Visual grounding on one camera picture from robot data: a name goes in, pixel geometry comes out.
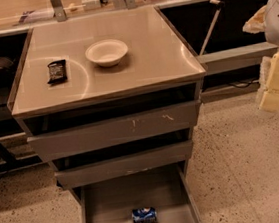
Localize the grey top drawer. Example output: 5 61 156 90
28 101 201 161

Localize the grey open bottom drawer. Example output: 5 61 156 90
82 164 201 223

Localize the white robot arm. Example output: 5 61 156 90
243 0 279 112

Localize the grey middle drawer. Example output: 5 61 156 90
55 140 193 189

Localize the black cable on floor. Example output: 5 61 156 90
228 77 261 90

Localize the black snack bar packet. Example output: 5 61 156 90
48 60 67 85

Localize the white paper bowl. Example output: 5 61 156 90
85 39 128 67

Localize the grey drawer cabinet with counter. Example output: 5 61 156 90
11 6 205 223

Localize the blue pepsi can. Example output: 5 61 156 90
132 207 158 223

